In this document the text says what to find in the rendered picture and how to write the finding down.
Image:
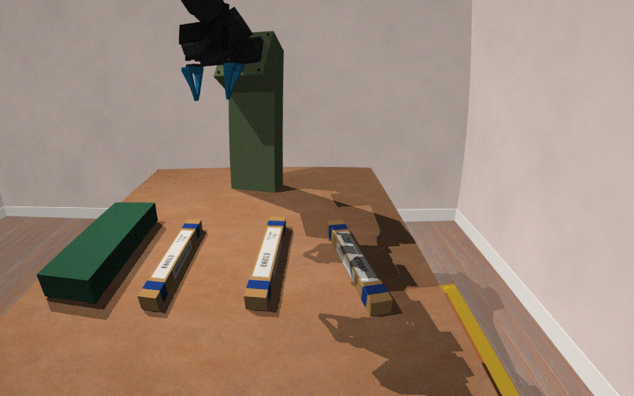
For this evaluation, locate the tan box with white label and blue bands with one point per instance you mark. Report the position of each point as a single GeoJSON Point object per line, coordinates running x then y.
{"type": "Point", "coordinates": [259, 287]}

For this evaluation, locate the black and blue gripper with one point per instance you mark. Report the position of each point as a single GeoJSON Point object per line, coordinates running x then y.
{"type": "Point", "coordinates": [231, 74]}

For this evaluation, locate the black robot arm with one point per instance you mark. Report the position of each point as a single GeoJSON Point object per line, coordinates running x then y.
{"type": "Point", "coordinates": [210, 34]}

